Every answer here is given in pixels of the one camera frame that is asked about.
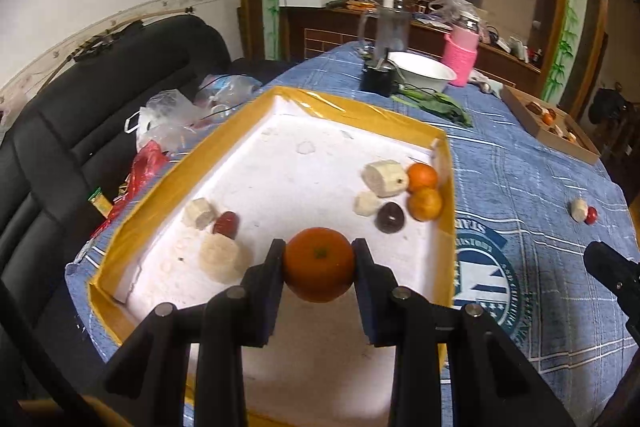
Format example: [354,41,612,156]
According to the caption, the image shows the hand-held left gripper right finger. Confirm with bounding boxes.
[351,237,576,427]

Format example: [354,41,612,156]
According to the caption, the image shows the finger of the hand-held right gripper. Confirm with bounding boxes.
[583,241,640,308]

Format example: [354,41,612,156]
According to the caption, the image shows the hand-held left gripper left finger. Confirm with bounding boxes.
[102,238,287,427]

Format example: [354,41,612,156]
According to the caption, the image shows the large orange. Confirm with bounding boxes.
[283,227,357,304]

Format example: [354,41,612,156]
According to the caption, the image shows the red date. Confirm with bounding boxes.
[212,211,240,239]

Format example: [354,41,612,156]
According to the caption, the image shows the white foam box yellow tape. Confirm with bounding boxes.
[89,86,457,427]

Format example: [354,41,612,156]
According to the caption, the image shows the small orange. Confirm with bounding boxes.
[407,188,444,223]
[406,162,439,194]

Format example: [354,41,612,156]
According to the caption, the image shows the round pale flat slice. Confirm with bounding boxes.
[199,234,251,285]

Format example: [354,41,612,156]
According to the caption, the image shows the dark brown round fruit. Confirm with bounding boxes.
[376,202,406,234]

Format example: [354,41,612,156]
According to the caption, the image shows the small cream white chunk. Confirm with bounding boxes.
[354,191,383,219]

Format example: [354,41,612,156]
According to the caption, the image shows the angular cream white chunk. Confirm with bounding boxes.
[181,198,217,230]

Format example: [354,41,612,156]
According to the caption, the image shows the blue checked tablecloth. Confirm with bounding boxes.
[65,39,640,427]

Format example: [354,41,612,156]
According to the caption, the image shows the cardboard tray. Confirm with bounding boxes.
[501,85,601,165]

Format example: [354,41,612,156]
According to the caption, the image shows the cream white cylindrical chunk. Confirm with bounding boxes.
[362,160,410,198]

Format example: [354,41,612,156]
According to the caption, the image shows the black bag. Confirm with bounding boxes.
[590,87,631,125]

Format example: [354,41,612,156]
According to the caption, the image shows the red plastic bag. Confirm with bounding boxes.
[100,139,171,228]

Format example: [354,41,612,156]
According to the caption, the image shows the green yellow snack packet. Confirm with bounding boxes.
[87,188,113,215]

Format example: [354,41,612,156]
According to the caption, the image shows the green leaves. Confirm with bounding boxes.
[392,89,473,128]

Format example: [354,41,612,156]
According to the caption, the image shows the plastic bag with bottles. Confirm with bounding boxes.
[192,74,263,118]

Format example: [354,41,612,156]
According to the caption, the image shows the clear plastic bag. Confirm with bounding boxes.
[125,89,221,152]

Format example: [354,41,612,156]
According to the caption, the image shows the small black box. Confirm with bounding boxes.
[361,57,396,96]

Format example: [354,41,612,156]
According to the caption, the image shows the white bowl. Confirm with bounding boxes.
[387,52,457,94]

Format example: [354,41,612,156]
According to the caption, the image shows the black leather sofa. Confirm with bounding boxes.
[0,14,301,408]

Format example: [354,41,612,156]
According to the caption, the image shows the jar with pink sleeve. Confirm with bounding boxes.
[442,11,482,86]

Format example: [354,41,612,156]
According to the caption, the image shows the dark wooden cabinet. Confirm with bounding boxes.
[287,4,543,82]

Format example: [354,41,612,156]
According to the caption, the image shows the glass pitcher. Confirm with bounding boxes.
[357,0,412,58]

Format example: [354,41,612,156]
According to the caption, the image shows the flat white box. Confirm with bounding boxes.
[278,0,346,9]

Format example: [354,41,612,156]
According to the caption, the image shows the crumpled translucent plastic bag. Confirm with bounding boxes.
[430,0,483,25]

